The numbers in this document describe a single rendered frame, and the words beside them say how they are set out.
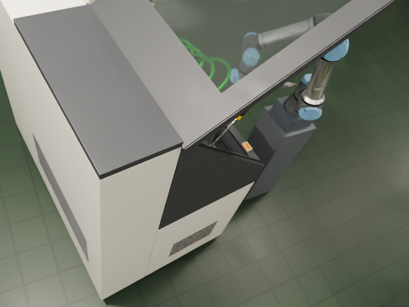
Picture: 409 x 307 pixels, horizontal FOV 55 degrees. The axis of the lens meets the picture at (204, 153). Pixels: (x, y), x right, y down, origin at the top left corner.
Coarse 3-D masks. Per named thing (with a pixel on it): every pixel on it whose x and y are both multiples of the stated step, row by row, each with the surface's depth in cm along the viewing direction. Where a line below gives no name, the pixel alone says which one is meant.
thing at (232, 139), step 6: (222, 132) 208; (228, 132) 203; (234, 132) 201; (222, 138) 210; (228, 138) 205; (234, 138) 199; (240, 138) 200; (228, 144) 207; (234, 144) 202; (240, 144) 198; (234, 150) 204; (240, 150) 200; (252, 150) 197; (252, 156) 195
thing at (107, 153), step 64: (0, 0) 145; (64, 0) 152; (0, 64) 225; (64, 64) 130; (128, 64) 136; (64, 128) 130; (128, 128) 121; (64, 192) 191; (128, 192) 130; (128, 256) 187
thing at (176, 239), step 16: (240, 192) 208; (208, 208) 198; (224, 208) 215; (176, 224) 189; (192, 224) 205; (208, 224) 224; (224, 224) 246; (160, 240) 195; (176, 240) 212; (192, 240) 232; (208, 240) 257; (160, 256) 221; (176, 256) 243
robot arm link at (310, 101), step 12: (336, 48) 168; (324, 60) 175; (336, 60) 172; (312, 72) 189; (324, 72) 182; (312, 84) 191; (324, 84) 189; (300, 96) 208; (312, 96) 196; (300, 108) 203; (312, 108) 198
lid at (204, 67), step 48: (96, 0) 150; (144, 0) 144; (192, 0) 141; (240, 0) 137; (288, 0) 132; (336, 0) 128; (384, 0) 122; (144, 48) 138; (192, 48) 135; (240, 48) 131; (288, 48) 125; (192, 96) 128; (240, 96) 124; (192, 144) 123
